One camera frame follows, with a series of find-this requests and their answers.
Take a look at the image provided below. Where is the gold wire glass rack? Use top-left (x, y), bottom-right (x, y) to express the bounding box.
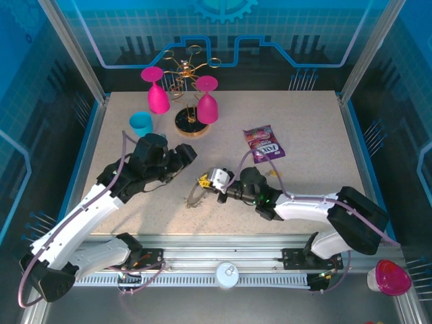
top-left (161, 45), bottom-right (222, 138)

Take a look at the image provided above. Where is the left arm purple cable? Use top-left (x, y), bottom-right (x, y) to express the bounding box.
top-left (17, 130), bottom-right (168, 308)

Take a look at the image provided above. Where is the blue plastic goblet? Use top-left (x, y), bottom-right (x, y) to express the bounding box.
top-left (129, 112), bottom-right (169, 140)

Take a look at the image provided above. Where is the aluminium front rail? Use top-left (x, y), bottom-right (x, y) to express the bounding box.
top-left (67, 234), bottom-right (402, 275)

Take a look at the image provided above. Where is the purple candy bag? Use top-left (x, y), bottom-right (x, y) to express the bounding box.
top-left (242, 124), bottom-right (288, 165)

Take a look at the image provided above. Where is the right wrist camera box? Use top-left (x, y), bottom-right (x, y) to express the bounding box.
top-left (207, 167), bottom-right (234, 194)

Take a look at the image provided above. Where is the white round can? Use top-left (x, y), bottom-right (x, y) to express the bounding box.
top-left (215, 261), bottom-right (240, 290)

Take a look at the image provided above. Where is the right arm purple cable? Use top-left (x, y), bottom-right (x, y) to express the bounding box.
top-left (229, 150), bottom-right (401, 294)

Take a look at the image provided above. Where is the metal keyring disc with rings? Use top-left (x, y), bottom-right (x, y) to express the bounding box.
top-left (184, 177), bottom-right (207, 209)

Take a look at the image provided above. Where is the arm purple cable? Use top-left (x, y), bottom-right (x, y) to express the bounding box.
top-left (17, 130), bottom-right (168, 308)
top-left (229, 150), bottom-right (401, 294)

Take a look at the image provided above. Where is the aluminium frame post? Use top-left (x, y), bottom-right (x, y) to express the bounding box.
top-left (36, 0), bottom-right (111, 104)
top-left (337, 0), bottom-right (408, 105)

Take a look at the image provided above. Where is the pink cup outside table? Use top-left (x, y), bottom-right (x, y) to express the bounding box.
top-left (367, 259), bottom-right (412, 297)

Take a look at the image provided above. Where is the white slotted cable duct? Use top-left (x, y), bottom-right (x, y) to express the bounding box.
top-left (74, 273), bottom-right (311, 288)

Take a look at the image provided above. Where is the pink plastic goblet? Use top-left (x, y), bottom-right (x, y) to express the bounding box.
top-left (140, 66), bottom-right (170, 115)
top-left (195, 75), bottom-right (219, 125)

